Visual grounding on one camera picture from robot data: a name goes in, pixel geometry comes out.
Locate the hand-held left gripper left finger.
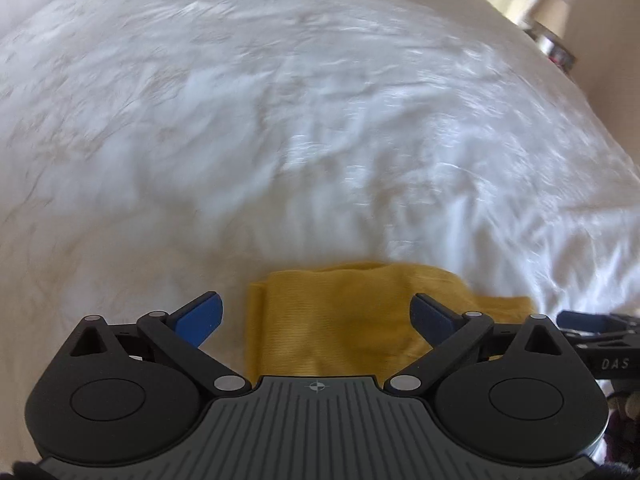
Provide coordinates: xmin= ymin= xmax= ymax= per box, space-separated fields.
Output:
xmin=64 ymin=291 xmax=253 ymax=397

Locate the yellow knit sweater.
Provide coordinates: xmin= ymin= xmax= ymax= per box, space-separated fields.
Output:
xmin=245 ymin=260 xmax=536 ymax=378

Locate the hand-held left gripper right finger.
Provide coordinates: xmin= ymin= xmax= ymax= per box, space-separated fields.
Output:
xmin=384 ymin=292 xmax=577 ymax=396

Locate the white embroidered bedspread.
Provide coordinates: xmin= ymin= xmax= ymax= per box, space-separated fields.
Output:
xmin=0 ymin=0 xmax=640 ymax=396

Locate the cream table lamp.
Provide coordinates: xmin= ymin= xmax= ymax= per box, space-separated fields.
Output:
xmin=528 ymin=0 xmax=572 ymax=41

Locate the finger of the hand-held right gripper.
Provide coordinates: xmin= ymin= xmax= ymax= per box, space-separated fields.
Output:
xmin=556 ymin=310 xmax=640 ymax=345

